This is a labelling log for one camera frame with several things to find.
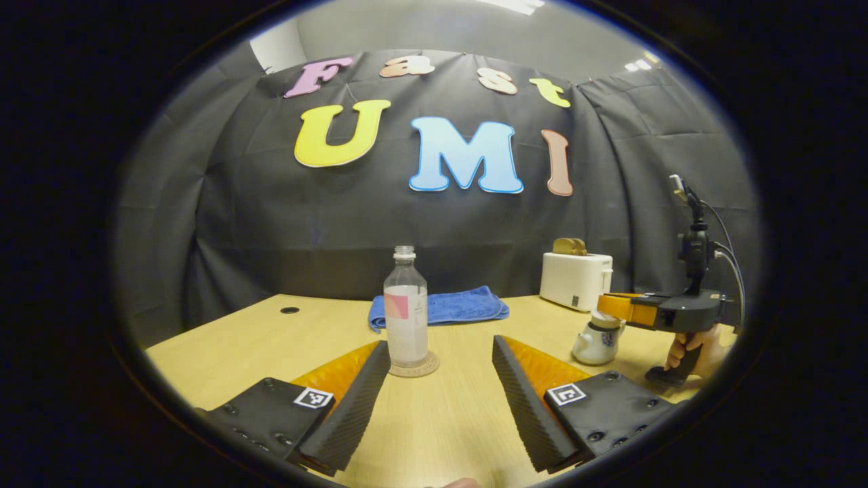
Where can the white blue teacup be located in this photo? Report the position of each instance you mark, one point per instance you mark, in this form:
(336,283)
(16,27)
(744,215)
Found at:
(593,349)

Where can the clear plastic water bottle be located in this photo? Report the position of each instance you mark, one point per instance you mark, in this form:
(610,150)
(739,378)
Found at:
(405,325)

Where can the white toaster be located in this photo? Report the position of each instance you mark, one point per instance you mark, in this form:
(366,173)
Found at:
(573,281)

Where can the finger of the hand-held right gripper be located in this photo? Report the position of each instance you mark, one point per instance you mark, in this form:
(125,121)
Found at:
(630,308)

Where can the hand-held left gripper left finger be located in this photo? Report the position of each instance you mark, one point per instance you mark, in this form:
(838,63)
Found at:
(352,407)

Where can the brown toast slice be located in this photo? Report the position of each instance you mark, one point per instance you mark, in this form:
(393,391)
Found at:
(579,247)
(561,247)

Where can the round brown coaster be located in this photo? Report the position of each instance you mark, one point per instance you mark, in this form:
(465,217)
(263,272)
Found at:
(431,369)

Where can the blue folded towel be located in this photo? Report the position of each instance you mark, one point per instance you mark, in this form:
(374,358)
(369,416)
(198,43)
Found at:
(461,305)

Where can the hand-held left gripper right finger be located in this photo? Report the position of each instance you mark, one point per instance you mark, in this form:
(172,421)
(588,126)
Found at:
(525,400)

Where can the ceiling light panel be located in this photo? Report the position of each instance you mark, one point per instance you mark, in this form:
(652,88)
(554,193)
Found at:
(641,64)
(515,5)

